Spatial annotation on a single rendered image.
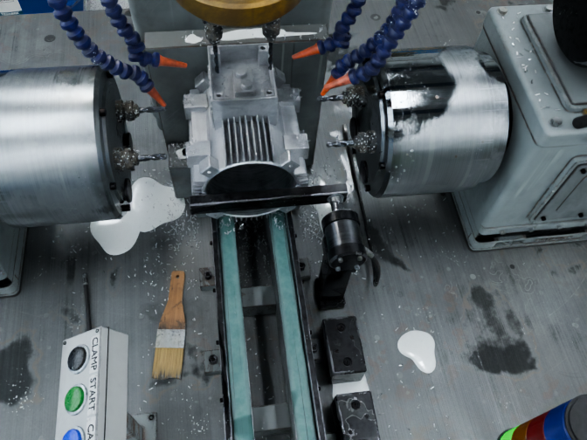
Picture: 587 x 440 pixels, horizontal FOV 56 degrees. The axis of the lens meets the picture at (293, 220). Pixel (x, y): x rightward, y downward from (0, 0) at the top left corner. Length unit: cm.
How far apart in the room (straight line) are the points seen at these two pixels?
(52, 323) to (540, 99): 90
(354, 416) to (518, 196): 47
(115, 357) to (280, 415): 31
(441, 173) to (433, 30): 71
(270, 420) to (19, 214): 50
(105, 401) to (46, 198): 32
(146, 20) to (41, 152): 34
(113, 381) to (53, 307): 39
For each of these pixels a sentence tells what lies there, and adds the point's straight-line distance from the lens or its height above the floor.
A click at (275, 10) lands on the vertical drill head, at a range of 73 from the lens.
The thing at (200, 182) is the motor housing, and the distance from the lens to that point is 89.
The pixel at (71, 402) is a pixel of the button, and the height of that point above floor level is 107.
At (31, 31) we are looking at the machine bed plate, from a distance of 159.
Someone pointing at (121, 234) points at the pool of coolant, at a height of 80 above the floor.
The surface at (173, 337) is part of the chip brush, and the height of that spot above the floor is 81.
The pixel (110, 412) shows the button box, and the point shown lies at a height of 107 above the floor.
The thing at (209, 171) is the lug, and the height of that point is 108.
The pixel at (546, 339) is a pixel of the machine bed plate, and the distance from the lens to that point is 115.
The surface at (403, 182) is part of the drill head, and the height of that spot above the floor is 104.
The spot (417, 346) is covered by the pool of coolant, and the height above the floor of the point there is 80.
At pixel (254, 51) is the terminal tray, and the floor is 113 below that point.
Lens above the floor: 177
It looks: 59 degrees down
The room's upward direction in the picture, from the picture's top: 6 degrees clockwise
